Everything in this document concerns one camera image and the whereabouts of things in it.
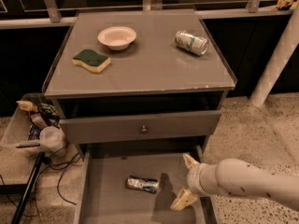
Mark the green and white soda can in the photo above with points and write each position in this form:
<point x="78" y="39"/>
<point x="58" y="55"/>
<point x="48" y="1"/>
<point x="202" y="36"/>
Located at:
<point x="191" y="43"/>

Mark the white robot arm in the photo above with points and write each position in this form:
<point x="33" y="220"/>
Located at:
<point x="237" y="178"/>

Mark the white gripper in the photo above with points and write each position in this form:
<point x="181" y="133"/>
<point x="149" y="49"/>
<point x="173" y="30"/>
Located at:
<point x="193" y="178"/>

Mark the crumpled snack bags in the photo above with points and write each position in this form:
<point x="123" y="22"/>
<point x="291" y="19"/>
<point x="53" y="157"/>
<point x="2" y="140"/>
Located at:
<point x="41" y="115"/>

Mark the white paper bowl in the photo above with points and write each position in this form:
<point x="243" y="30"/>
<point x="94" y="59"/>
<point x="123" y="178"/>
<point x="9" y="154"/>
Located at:
<point x="117" y="37"/>

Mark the open grey middle drawer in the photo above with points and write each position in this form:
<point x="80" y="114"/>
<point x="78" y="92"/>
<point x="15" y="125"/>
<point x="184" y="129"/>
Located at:
<point x="105" y="199"/>

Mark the silver blue redbull can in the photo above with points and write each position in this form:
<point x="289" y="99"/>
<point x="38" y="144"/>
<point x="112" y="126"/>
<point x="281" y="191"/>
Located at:
<point x="145" y="184"/>

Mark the green and yellow sponge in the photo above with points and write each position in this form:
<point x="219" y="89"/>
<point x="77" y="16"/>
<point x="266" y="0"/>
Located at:
<point x="91" y="60"/>

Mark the metal railing frame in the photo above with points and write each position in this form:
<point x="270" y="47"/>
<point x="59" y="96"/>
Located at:
<point x="15" y="14"/>

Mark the black tripod leg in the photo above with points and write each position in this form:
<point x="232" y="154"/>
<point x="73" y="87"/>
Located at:
<point x="28" y="188"/>

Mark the grey upper drawer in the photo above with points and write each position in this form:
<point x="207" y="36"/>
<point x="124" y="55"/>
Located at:
<point x="127" y="128"/>

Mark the round metal drawer knob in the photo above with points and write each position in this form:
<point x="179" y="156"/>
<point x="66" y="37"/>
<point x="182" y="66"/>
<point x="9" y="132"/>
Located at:
<point x="144" y="129"/>

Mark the yellow object on railing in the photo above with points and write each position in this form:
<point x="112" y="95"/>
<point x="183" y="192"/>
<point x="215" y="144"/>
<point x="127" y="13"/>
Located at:
<point x="286" y="4"/>

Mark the clear plastic cup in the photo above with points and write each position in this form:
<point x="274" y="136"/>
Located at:
<point x="52" y="138"/>

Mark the grey cabinet with counter top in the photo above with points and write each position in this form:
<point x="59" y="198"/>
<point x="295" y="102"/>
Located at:
<point x="151" y="76"/>

